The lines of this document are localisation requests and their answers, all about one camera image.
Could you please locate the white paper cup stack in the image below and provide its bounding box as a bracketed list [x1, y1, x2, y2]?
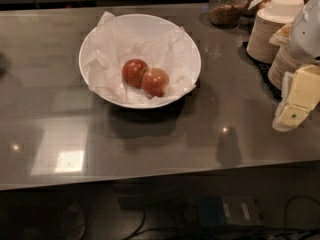
[263, 0, 304, 24]

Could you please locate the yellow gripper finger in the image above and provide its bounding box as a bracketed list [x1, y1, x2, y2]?
[272, 65, 320, 132]
[269, 22, 292, 46]

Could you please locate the blue box under table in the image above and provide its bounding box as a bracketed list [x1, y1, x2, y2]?
[196, 195, 264, 228]

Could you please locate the red apple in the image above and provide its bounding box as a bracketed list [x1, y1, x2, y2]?
[141, 68, 169, 97]
[122, 59, 149, 88]

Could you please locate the white bowl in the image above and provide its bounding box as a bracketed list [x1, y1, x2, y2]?
[78, 13, 202, 110]

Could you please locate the white crumpled paper liner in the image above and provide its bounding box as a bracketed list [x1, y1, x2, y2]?
[82, 11, 198, 106]

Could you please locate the black mat under plates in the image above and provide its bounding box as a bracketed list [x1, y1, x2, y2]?
[242, 41, 282, 101]

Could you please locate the rear paper plate stack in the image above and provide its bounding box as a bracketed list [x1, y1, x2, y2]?
[246, 8, 293, 64]

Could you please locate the black cable under table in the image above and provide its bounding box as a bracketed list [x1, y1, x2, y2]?
[123, 195, 320, 240]

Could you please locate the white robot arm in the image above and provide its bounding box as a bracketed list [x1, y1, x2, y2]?
[272, 0, 320, 132]

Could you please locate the glass jar with grains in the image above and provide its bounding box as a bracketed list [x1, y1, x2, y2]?
[208, 0, 248, 28]

